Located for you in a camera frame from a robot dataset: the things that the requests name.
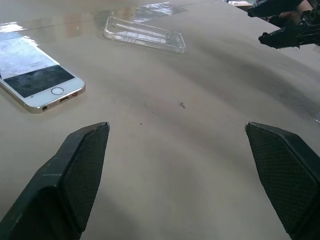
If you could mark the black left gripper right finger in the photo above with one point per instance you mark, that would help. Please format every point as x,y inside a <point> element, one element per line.
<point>287,180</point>

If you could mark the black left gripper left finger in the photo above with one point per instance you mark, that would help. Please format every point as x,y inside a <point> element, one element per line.
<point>62,185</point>

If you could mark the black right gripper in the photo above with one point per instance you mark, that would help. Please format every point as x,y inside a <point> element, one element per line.
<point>311,30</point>

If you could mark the black rectangular object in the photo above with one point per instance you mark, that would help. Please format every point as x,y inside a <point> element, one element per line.
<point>37,80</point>

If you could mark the clear plastic phone case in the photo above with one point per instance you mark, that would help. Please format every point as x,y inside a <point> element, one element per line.
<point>140,41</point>

